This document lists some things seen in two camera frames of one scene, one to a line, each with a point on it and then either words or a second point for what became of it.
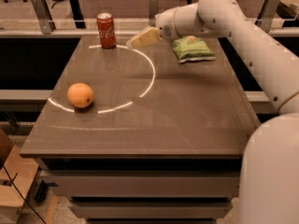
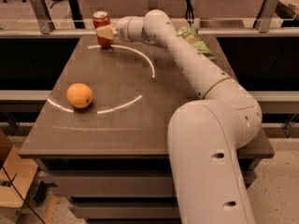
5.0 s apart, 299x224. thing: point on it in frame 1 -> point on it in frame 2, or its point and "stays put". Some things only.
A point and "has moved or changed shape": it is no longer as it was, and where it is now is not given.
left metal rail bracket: x=44 y=18 stays put
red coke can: x=106 y=30 has moved or changed shape
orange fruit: x=80 y=95 stays put
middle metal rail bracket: x=152 y=1 stays put
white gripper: x=165 y=26 -> x=123 y=31
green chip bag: x=192 y=48 stays put
